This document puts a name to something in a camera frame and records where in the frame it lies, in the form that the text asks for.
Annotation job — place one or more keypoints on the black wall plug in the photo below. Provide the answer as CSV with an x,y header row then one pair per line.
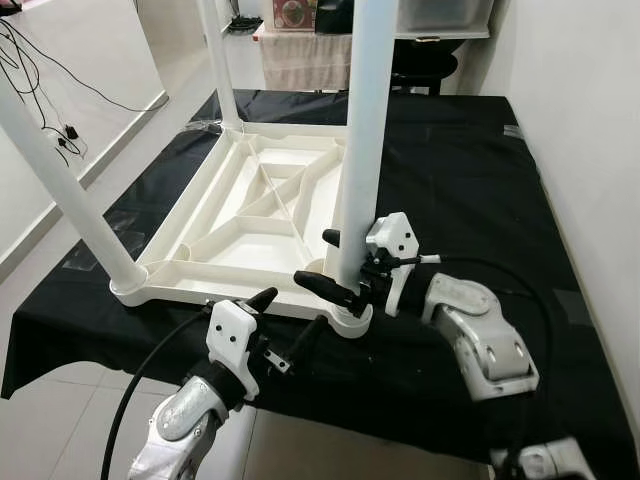
x,y
70,131

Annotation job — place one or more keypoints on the clear box with green lid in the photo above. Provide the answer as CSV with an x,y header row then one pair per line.
x,y
445,15

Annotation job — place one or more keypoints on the black wok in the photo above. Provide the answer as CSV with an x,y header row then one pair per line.
x,y
425,47

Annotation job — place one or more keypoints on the beige cloth covered table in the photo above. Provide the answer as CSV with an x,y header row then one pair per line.
x,y
300,62

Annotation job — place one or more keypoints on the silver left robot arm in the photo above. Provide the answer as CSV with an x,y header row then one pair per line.
x,y
185,420

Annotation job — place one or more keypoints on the storage box with orange lid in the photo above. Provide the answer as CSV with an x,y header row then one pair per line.
x,y
290,14

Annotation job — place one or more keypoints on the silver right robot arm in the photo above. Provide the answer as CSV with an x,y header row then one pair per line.
x,y
480,340

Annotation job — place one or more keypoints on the white plastic table top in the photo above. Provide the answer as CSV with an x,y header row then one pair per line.
x,y
220,297

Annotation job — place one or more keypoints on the small black flat object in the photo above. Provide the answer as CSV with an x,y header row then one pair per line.
x,y
245,23

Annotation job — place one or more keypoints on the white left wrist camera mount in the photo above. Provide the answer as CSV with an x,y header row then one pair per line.
x,y
232,335

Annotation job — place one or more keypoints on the black round stool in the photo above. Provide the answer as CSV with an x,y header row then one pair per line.
x,y
425,72

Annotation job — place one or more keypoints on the white plastic table leg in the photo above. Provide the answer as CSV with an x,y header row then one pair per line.
x,y
60,190
365,120
220,60

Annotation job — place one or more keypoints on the black tablecloth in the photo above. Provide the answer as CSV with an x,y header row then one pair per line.
x,y
450,180

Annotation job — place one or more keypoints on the black bag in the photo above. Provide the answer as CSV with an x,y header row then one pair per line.
x,y
335,14

